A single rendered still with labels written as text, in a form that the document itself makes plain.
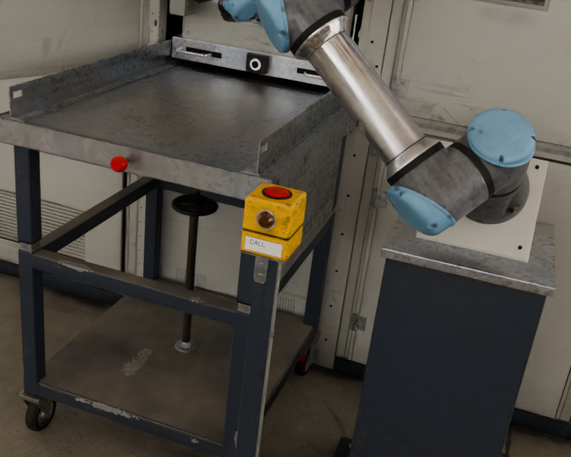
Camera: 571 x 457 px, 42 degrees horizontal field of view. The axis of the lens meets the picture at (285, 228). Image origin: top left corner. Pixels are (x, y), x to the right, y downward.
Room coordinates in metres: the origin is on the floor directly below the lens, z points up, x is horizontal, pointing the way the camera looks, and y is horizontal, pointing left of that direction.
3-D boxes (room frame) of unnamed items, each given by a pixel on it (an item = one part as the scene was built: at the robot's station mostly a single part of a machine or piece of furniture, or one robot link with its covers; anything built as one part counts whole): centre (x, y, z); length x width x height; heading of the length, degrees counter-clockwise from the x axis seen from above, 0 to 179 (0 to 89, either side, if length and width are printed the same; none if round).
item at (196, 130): (1.73, 0.23, 0.82); 0.68 x 0.62 x 0.06; 163
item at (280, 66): (2.11, 0.12, 0.89); 0.54 x 0.05 x 0.06; 73
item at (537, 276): (1.40, -0.38, 0.74); 0.32 x 0.32 x 0.02; 75
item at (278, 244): (1.12, 0.02, 0.85); 0.08 x 0.08 x 0.10; 73
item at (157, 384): (1.73, 0.23, 0.46); 0.64 x 0.58 x 0.66; 163
